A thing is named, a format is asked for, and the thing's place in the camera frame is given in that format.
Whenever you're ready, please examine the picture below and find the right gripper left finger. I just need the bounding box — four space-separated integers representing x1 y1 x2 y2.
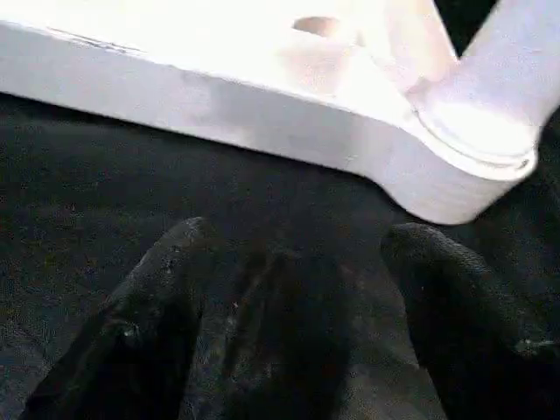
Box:
21 216 220 420

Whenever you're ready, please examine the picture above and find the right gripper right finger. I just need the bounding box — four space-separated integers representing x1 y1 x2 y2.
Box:
380 222 560 420

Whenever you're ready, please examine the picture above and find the white plastic table leg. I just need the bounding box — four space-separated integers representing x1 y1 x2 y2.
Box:
406 0 560 180

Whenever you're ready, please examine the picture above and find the white plastic table top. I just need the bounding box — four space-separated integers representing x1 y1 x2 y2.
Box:
0 0 539 227

